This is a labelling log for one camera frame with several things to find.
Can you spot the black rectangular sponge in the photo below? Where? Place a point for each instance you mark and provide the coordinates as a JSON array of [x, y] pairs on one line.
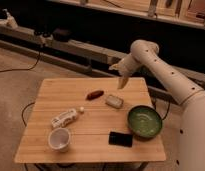
[[121, 139]]

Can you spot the white object on ledge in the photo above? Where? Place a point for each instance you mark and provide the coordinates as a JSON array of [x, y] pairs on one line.
[[9, 21]]

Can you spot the white plastic bottle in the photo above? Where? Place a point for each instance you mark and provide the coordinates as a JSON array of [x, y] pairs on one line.
[[67, 117]]

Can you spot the green bowl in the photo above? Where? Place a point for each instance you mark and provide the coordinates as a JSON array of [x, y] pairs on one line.
[[144, 121]]

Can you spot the white cup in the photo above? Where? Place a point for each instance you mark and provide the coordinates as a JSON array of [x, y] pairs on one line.
[[59, 139]]

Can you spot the white sponge block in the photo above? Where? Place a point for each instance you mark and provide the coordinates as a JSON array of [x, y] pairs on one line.
[[114, 101]]

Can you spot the reddish brown pepper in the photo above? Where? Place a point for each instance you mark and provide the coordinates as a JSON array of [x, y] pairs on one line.
[[94, 94]]

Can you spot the black device on ledge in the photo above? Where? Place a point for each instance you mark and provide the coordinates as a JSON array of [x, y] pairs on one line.
[[61, 35]]

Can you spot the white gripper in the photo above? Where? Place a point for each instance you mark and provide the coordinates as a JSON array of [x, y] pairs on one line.
[[126, 67]]

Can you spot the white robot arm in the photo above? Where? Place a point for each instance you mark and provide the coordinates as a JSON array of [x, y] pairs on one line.
[[189, 95]]

